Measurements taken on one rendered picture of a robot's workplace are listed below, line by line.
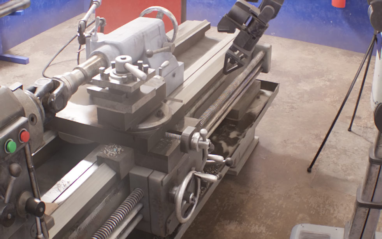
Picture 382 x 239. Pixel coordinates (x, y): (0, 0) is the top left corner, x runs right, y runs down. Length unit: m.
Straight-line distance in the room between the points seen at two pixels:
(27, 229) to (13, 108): 0.35
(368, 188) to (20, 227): 1.33
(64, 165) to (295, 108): 2.55
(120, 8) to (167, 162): 3.17
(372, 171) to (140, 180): 0.89
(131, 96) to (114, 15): 3.13
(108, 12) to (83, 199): 3.37
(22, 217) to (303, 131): 2.85
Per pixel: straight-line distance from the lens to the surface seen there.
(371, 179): 1.95
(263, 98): 3.32
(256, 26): 1.51
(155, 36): 2.22
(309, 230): 2.42
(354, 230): 2.09
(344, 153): 3.61
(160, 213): 1.85
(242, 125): 2.96
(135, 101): 1.70
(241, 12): 1.51
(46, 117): 1.69
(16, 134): 1.17
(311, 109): 4.17
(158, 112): 1.84
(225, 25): 1.53
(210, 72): 2.54
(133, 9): 4.77
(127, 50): 2.01
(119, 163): 1.73
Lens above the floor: 1.80
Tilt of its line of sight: 27 degrees down
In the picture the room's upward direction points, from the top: 1 degrees clockwise
